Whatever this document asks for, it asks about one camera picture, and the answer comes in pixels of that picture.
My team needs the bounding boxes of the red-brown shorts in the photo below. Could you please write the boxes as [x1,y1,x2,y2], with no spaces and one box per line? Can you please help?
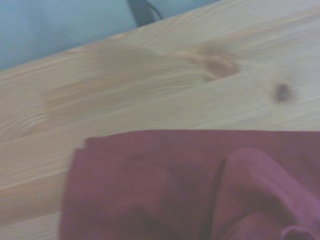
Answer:
[58,129,320,240]

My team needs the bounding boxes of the dark camera stand pole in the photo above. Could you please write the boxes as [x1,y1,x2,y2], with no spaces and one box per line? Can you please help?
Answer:
[126,0,151,27]

